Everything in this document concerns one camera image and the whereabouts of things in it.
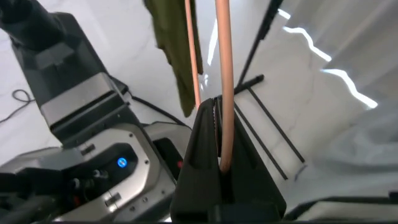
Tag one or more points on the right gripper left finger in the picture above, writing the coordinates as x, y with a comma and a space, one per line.
196, 180

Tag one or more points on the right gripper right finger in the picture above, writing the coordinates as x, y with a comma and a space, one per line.
255, 193

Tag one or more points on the pink clothes hanger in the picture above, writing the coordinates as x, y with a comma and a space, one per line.
225, 77

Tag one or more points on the green garment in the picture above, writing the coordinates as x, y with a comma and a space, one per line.
174, 37

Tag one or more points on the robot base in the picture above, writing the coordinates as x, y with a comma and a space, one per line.
77, 99

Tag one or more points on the black clothes rack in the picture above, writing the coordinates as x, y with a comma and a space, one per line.
264, 25

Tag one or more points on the white curtain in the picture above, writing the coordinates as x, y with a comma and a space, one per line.
357, 25

